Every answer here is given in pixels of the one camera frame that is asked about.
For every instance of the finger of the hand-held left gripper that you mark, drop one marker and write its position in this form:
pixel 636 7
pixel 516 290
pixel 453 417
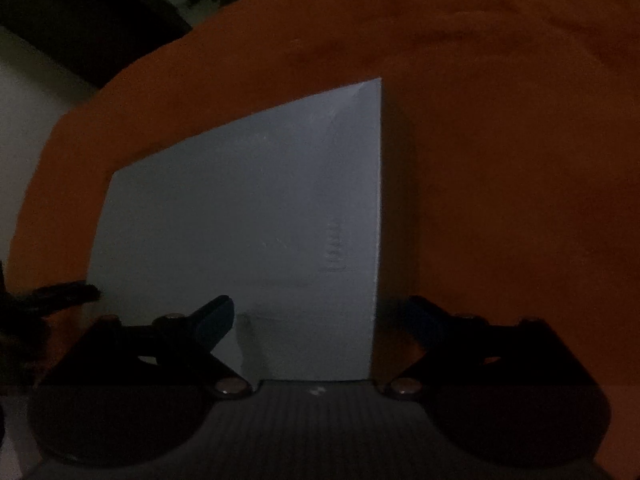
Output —
pixel 60 296
pixel 20 345

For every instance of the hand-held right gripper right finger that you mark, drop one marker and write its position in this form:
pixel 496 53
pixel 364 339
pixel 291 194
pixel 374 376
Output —
pixel 424 321

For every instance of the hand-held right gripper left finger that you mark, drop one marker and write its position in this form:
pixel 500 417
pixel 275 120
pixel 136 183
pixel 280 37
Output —
pixel 219 316

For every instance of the white box lid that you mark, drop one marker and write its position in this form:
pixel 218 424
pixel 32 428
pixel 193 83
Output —
pixel 225 200

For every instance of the orange blanket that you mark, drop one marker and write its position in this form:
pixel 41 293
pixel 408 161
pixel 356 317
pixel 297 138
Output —
pixel 500 160

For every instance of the dark wardrobe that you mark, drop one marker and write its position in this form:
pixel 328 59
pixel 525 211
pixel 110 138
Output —
pixel 75 20

